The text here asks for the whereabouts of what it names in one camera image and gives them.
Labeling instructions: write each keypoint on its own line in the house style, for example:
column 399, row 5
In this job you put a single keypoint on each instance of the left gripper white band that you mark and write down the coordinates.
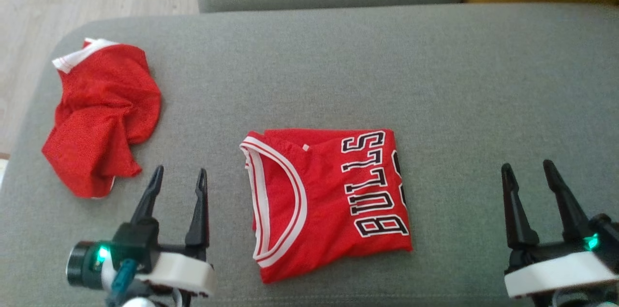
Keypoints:
column 179, row 270

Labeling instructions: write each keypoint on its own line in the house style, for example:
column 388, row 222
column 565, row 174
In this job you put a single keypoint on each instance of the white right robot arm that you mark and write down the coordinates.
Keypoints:
column 573, row 300

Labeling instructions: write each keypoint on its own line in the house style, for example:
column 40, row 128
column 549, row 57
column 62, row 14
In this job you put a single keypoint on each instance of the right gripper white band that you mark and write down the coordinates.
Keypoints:
column 556, row 273

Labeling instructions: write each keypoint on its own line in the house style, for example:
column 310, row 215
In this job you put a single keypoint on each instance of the red Bulls basketball jersey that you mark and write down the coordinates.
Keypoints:
column 324, row 200

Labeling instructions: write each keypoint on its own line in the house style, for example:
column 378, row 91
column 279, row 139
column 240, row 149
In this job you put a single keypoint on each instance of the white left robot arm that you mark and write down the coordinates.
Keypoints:
column 140, row 303

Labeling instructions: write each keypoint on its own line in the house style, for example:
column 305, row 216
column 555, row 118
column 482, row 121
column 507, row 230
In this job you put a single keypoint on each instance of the red shorts with white trim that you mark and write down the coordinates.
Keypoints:
column 101, row 123

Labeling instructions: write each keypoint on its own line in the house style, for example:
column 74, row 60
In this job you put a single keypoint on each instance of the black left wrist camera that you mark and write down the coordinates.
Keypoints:
column 84, row 263

